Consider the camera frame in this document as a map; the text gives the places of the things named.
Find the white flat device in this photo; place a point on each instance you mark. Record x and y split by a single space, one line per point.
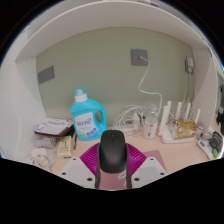
205 149

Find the grey wall socket plate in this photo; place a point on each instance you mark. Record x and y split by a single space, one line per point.
138 56

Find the clear plastic bag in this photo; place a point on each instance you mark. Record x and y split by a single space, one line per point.
41 155

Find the white power strip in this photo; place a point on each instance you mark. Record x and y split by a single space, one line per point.
125 128

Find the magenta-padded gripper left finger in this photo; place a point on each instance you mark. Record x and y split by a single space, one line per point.
87 160

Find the white router with antennas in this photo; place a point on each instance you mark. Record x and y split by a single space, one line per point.
165 128

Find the blue detergent bottle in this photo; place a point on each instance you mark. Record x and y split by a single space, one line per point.
85 123

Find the gold snack bag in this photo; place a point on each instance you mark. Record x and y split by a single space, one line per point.
185 128

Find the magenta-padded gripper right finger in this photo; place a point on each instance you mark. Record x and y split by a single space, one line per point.
136 160

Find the pink mouse pad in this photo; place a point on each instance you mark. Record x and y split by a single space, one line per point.
111 181

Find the black computer mouse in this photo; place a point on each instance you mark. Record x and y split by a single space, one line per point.
113 150

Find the black pen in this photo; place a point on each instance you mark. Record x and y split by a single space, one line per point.
75 141

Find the stack of dark notebooks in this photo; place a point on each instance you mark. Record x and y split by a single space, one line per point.
52 126

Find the black pouch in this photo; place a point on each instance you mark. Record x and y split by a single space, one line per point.
216 140

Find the white wall charger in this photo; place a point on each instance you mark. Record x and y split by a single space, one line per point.
189 65

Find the silver foil sachet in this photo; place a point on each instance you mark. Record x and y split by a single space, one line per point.
46 142

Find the small cream box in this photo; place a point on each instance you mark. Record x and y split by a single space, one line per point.
64 146

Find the grey blank wall plate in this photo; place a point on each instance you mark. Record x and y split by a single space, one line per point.
46 74

